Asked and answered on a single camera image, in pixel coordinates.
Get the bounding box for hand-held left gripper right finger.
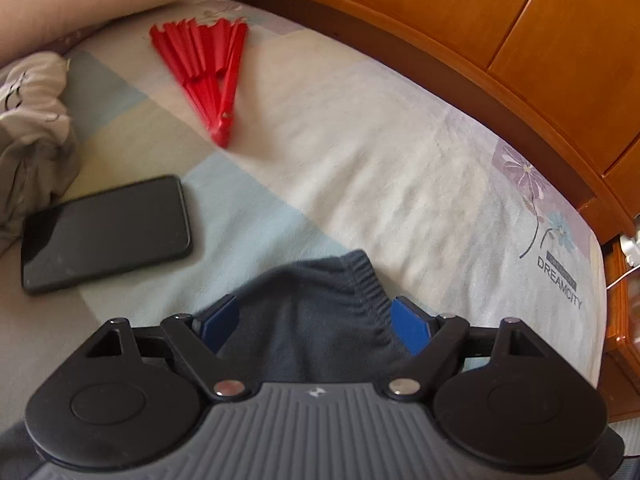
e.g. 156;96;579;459
386;297;547;402

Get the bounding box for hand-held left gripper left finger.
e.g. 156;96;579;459
85;296;246;401

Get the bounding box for dark grey pants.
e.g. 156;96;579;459
192;250;416;386

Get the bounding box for black smartphone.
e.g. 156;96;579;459
20;175;194;296

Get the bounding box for floral patchwork bed sheet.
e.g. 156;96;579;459
0;0;608;461

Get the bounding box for red folding fan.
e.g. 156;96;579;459
149;16;249;149

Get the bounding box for grey bundled garment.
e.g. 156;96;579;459
0;51;81;256

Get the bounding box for wooden headboard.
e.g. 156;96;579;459
202;0;640;241

